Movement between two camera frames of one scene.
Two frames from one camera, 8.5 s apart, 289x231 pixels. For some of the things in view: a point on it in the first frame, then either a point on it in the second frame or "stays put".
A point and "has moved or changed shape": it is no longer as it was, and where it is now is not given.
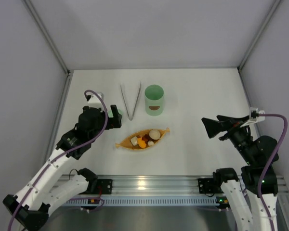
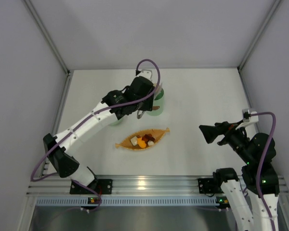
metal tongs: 130,118 has moved or changed shape
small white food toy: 150,143 stays put
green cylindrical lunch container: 154,96 stays put
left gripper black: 110,119 to 149,102
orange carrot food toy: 141,143 stays put
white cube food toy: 134,140 stays put
